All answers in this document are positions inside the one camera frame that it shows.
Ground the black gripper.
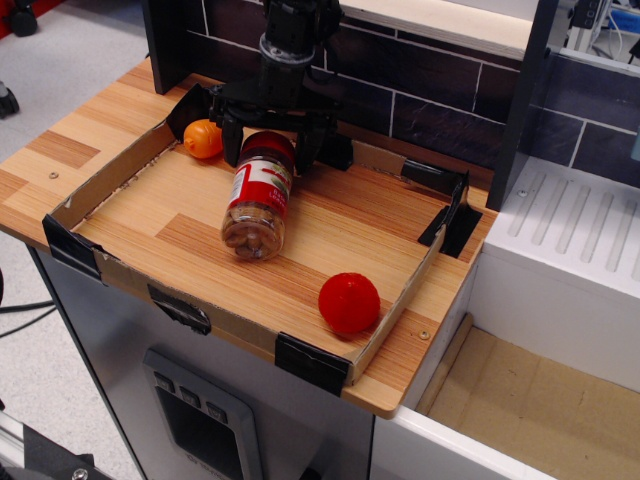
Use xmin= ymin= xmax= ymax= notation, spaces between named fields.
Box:
xmin=207 ymin=65 xmax=341 ymax=175

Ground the basil bottle red cap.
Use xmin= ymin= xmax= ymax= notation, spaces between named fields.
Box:
xmin=221 ymin=131 xmax=295 ymax=261

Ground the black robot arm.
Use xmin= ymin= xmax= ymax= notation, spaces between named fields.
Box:
xmin=209 ymin=1 xmax=343 ymax=174

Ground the cardboard fence with black tape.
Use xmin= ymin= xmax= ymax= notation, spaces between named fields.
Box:
xmin=43 ymin=86 xmax=495 ymax=410

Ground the orange toy carrot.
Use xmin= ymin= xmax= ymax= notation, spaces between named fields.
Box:
xmin=183 ymin=119 xmax=223 ymax=159

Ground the red toy tomato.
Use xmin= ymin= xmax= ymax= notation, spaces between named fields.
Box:
xmin=318 ymin=272 xmax=381 ymax=334

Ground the light wooden upper shelf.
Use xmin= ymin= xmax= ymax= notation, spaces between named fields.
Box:
xmin=341 ymin=0 xmax=538 ymax=60

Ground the black caster wheel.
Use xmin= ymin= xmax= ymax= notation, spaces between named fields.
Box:
xmin=0 ymin=82 xmax=20 ymax=119

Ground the grey toy dishwasher panel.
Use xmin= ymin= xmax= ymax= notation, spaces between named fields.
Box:
xmin=143 ymin=349 xmax=264 ymax=479

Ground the white toy sink unit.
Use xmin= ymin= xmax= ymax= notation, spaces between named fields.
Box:
xmin=370 ymin=158 xmax=639 ymax=479

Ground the dark grey left post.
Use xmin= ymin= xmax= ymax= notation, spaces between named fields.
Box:
xmin=141 ymin=0 xmax=205 ymax=94

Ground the dark grey post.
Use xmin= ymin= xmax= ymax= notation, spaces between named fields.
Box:
xmin=486 ymin=1 xmax=558 ymax=211
xmin=141 ymin=0 xmax=205 ymax=94

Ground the dark grey right post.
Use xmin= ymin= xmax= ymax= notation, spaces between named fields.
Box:
xmin=486 ymin=1 xmax=558 ymax=211

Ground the black floor cable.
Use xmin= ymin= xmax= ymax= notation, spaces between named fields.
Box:
xmin=0 ymin=299 xmax=59 ymax=339

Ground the black bracket with screw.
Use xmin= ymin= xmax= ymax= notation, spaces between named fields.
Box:
xmin=1 ymin=424 xmax=110 ymax=480

